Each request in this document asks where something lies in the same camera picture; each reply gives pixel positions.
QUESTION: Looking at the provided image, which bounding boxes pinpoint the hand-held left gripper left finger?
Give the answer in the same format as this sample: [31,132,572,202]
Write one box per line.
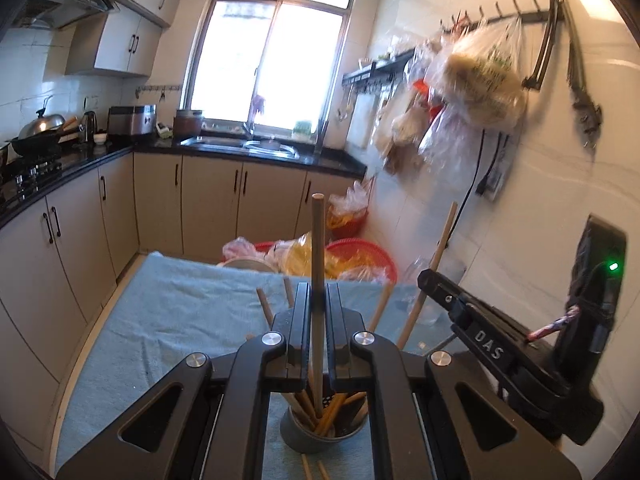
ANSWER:
[55,282,312,480]

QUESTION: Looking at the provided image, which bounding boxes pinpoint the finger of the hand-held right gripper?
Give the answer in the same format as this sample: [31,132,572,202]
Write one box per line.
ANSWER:
[417,269,532,377]

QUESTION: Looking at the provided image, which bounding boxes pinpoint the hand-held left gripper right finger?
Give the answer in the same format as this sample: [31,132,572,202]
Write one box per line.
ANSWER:
[327,284,583,480]

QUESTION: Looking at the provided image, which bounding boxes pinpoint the long wooden chopstick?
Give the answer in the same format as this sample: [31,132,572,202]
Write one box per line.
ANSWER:
[311,193,327,413]
[397,201,459,352]

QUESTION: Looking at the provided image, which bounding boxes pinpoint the group of wooden chopsticks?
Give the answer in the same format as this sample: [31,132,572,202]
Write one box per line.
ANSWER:
[243,276,393,480]

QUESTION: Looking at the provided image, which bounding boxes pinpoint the dark grey utensil cup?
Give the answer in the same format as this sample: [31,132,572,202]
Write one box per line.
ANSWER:
[279,391,372,455]

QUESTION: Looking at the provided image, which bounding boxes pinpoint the clear glass pitcher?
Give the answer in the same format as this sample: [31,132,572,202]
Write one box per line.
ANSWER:
[404,254,467,327]

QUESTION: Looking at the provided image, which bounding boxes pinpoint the small red plastic basket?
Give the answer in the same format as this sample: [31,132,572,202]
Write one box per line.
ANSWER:
[327,211,370,242]

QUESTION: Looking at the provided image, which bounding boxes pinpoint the light blue towel cloth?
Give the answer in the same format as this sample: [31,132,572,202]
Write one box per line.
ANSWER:
[54,251,453,480]

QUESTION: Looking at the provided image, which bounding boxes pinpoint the clear bag with orange contents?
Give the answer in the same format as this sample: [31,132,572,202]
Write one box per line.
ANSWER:
[327,177,375,226]

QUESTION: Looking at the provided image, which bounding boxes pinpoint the beige lower kitchen cabinets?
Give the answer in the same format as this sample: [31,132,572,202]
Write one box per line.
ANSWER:
[0,152,366,451]

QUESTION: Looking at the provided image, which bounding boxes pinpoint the beige kitchen cabinets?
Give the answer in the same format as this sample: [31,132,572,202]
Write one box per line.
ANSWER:
[64,0,197,79]
[0,152,366,451]

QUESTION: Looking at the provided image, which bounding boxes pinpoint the black kitchen countertop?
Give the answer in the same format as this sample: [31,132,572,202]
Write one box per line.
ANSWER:
[0,135,368,233]

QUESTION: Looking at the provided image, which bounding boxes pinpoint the steel kitchen sink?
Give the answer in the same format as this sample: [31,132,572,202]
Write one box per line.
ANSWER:
[179,132,302,162]

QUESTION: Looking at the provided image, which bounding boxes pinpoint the white hanging cutting board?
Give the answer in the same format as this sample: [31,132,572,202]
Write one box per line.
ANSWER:
[345,93,382,151]

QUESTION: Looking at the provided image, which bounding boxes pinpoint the sink faucet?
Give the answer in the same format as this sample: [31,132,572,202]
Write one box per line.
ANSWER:
[244,94,267,139]

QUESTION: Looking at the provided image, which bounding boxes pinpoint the hanging plastic bags of food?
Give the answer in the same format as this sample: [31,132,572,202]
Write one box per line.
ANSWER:
[374,14,529,177]

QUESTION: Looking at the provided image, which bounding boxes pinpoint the brown clay pot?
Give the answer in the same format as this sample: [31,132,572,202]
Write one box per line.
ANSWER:
[173,109,204,141]

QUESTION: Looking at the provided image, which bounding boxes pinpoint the dark hanging tongs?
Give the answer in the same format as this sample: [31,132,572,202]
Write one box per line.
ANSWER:
[562,0,604,152]

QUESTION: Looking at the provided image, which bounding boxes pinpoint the steel countertop cooker appliance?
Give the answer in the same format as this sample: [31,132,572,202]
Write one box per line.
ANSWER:
[107,104,157,142]

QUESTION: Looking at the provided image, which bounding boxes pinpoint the black curved hanging tool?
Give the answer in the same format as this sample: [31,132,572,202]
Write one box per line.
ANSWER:
[522,0,564,92]

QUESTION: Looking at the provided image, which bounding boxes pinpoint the kitchen window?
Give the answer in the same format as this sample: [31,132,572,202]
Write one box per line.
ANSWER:
[184,0,362,137]

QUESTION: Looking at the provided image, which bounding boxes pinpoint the steel kettle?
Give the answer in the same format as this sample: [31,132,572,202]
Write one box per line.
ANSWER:
[80,110,99,144]

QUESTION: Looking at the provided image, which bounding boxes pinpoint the black gas stove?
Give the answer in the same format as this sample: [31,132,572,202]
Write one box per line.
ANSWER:
[0,156,65,203]

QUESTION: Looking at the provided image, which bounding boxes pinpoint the black wok with steel lid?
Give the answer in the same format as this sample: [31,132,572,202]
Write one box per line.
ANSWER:
[9,96,82,157]

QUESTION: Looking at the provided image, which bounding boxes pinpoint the beige upper kitchen cabinets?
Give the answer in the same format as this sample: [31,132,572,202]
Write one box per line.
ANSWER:
[64,0,197,79]

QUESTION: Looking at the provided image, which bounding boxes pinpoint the red white braided cable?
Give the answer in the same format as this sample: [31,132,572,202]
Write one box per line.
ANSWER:
[526,306,582,345]

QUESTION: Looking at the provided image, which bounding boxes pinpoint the black power cable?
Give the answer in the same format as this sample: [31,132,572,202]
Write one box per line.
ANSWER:
[444,129,507,252]

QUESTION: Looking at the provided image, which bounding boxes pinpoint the wall power socket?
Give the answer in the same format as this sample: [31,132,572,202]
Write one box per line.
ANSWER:
[475,159,517,204]

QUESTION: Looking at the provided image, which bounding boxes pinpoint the black wall hook rail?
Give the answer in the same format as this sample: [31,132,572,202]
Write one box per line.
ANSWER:
[439,0,567,37]

